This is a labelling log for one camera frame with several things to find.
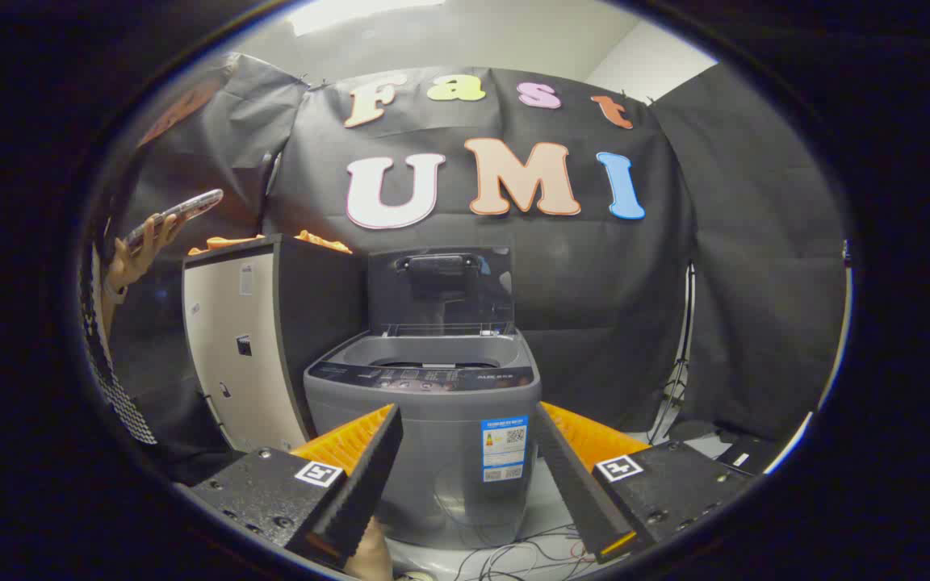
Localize smartphone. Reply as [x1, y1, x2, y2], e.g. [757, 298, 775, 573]
[122, 188, 225, 247]

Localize grey washing machine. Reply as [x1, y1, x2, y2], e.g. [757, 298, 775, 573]
[304, 327, 543, 551]

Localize metal light stand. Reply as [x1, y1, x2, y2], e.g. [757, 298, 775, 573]
[651, 262, 696, 441]

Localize black backdrop cloth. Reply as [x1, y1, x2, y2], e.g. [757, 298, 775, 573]
[110, 52, 849, 445]

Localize tangle of thin cables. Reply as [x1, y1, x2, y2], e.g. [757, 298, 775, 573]
[433, 525, 595, 581]

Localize black box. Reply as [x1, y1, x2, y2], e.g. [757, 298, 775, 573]
[715, 436, 781, 477]

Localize person's knee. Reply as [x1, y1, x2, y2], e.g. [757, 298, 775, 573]
[344, 516, 393, 581]

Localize white and black cabinet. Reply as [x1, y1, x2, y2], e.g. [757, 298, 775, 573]
[182, 234, 369, 453]

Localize orange garment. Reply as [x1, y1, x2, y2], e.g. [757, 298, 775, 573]
[188, 230, 353, 257]

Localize dark washing machine lid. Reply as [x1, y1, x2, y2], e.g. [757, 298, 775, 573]
[367, 246, 516, 338]

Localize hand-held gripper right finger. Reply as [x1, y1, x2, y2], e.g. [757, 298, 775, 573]
[531, 401, 756, 566]

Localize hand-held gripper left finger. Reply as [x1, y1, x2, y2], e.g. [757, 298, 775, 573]
[189, 403, 404, 570]

